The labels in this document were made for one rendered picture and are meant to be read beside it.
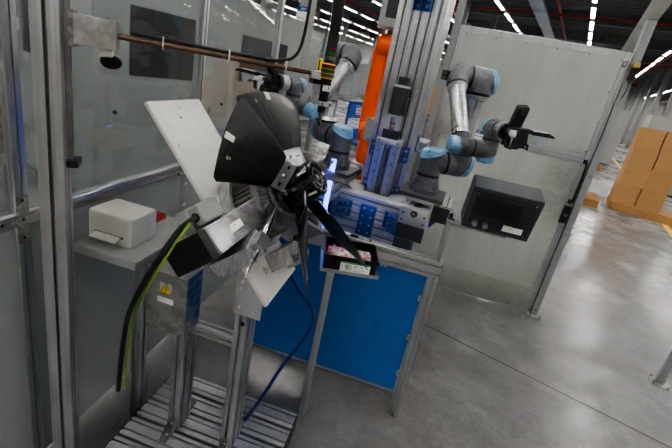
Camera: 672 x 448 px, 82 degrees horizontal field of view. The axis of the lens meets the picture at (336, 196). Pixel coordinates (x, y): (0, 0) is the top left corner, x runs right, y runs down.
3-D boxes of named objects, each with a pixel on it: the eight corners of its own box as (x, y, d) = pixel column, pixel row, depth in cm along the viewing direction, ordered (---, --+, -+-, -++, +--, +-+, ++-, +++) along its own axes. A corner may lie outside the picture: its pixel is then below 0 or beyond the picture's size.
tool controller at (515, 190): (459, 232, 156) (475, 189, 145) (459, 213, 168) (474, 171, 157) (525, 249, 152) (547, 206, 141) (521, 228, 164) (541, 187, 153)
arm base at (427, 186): (411, 183, 210) (416, 166, 207) (439, 191, 206) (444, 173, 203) (406, 190, 196) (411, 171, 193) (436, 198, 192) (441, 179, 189)
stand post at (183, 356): (166, 441, 157) (183, 173, 122) (179, 423, 166) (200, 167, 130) (175, 445, 157) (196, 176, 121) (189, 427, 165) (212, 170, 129)
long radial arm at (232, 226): (229, 210, 121) (258, 195, 117) (241, 231, 122) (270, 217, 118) (169, 246, 94) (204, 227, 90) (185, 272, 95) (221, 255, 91)
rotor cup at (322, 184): (288, 219, 119) (323, 202, 114) (264, 178, 117) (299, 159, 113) (302, 206, 132) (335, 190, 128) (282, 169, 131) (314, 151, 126)
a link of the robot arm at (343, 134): (338, 152, 203) (343, 127, 199) (322, 145, 212) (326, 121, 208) (354, 152, 212) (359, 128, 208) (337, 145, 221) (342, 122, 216)
